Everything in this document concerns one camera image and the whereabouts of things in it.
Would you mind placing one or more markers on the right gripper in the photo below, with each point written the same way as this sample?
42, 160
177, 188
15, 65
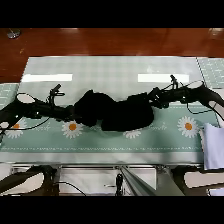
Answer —
159, 97

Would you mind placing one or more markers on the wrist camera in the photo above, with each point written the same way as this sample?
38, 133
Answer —
174, 81
56, 90

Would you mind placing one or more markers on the white garment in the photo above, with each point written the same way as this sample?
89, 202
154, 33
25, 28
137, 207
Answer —
213, 146

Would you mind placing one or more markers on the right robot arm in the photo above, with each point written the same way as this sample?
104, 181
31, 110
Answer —
201, 93

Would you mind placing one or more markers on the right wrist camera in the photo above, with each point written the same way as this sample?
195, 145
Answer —
174, 81

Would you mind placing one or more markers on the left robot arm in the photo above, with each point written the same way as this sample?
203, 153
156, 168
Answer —
33, 108

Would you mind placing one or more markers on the black garment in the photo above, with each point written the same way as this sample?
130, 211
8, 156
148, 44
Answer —
113, 113

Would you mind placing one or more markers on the silver frame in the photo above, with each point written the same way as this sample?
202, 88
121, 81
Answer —
140, 186

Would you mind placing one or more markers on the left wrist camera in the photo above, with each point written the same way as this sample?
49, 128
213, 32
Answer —
56, 90

